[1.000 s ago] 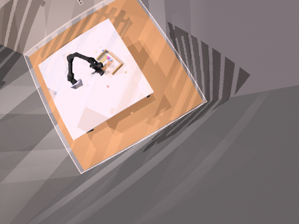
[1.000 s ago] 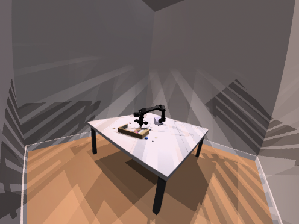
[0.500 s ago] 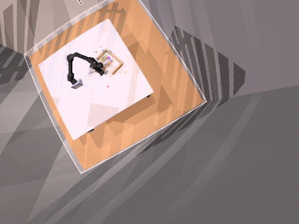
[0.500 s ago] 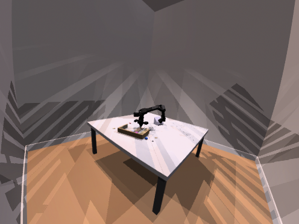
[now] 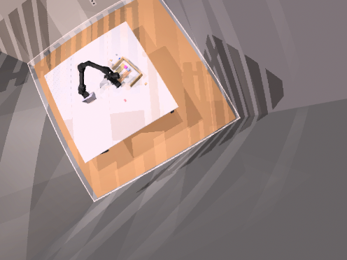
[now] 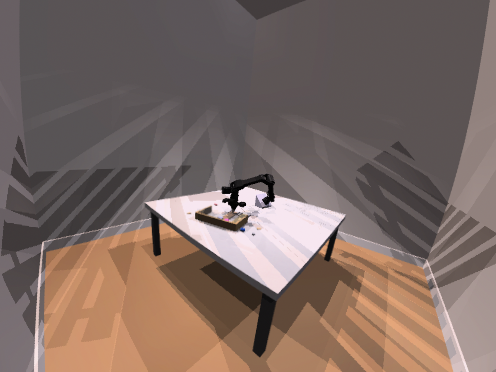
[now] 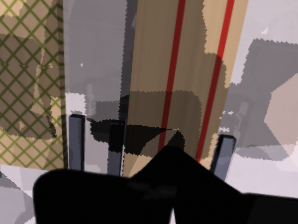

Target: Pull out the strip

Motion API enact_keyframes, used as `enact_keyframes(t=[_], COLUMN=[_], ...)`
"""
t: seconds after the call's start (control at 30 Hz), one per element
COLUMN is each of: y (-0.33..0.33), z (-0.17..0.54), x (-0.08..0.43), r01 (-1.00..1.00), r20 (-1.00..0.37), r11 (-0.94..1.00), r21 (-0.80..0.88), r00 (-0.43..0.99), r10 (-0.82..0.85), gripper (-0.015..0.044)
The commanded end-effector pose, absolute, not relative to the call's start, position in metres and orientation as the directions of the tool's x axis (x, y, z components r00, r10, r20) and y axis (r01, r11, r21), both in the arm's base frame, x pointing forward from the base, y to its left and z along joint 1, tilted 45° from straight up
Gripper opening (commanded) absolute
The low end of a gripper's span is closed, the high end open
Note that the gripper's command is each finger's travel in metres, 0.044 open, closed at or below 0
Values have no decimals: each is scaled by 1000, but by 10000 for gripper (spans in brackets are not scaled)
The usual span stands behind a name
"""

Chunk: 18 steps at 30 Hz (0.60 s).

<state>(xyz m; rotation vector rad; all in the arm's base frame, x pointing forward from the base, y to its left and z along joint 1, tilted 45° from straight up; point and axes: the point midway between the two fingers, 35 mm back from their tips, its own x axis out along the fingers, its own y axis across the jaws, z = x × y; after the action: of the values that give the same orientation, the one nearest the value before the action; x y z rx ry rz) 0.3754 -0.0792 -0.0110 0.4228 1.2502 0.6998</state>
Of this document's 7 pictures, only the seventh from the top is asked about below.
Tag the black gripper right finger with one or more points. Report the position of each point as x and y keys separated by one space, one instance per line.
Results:
x=204 y=198

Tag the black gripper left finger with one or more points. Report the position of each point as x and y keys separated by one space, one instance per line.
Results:
x=70 y=196

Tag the tan strip with red stripes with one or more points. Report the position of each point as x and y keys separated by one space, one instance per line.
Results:
x=183 y=57

